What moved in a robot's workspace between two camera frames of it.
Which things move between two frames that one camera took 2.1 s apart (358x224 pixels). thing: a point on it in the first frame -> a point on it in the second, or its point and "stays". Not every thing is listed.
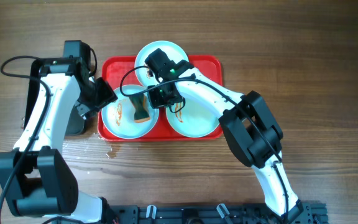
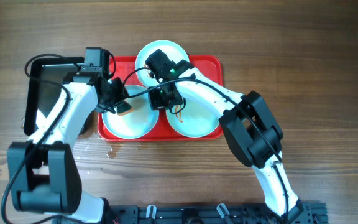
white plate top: x=174 y=52 stays
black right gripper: x=155 y=101 stays
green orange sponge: x=140 y=104 -> x=123 y=108
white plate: x=119 y=116 stays
